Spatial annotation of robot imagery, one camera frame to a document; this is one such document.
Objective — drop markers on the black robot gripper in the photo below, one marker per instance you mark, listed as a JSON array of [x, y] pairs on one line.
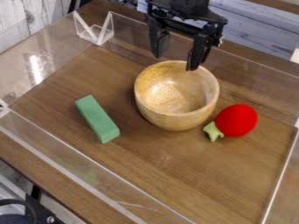
[[189, 17]]

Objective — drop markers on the red plush strawberry toy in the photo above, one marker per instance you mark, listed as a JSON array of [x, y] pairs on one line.
[[234, 122]]

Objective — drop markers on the wooden bowl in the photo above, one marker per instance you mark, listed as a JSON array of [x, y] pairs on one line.
[[175, 98]]

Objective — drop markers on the green rectangular block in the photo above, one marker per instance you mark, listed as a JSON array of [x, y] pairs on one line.
[[98, 119]]

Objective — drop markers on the clear acrylic corner bracket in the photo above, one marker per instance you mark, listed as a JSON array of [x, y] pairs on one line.
[[95, 34]]

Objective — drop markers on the clear acrylic tray wall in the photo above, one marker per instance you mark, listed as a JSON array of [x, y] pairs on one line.
[[151, 176]]

